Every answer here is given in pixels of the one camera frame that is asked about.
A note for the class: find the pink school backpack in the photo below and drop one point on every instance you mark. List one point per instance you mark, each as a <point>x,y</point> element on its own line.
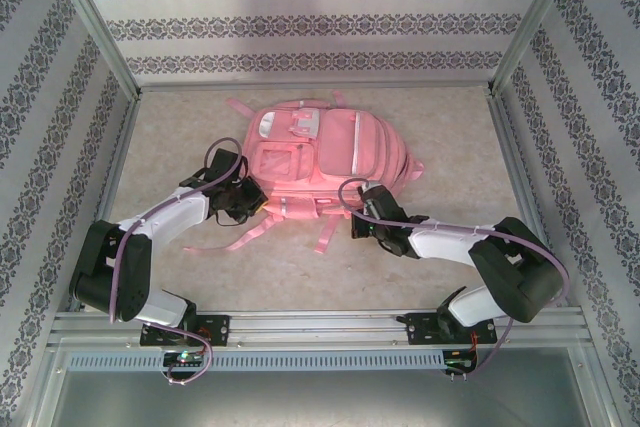
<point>340,147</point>

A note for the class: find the aluminium front rail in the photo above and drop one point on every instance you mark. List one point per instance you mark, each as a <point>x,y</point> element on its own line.
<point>310,329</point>

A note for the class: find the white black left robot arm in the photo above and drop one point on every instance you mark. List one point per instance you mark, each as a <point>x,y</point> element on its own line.
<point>110,272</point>

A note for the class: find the aluminium back rail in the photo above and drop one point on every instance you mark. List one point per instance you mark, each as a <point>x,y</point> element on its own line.
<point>200,87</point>

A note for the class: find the grey metal panel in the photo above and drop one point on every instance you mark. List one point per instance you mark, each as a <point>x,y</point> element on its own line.
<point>310,402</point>

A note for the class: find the aluminium side rail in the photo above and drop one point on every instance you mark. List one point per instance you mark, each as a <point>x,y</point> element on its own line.
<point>114,172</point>
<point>520,172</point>

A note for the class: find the small circuit board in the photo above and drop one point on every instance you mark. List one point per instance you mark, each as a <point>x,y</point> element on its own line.
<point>182,359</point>
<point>457,365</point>

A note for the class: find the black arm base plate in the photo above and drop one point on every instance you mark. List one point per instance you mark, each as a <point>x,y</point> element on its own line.
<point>417,329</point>
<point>217,329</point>

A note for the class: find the aluminium frame post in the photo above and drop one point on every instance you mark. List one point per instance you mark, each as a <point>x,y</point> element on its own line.
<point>91,17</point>
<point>536,17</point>

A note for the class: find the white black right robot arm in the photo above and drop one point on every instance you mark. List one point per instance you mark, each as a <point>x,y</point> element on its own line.
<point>515,277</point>

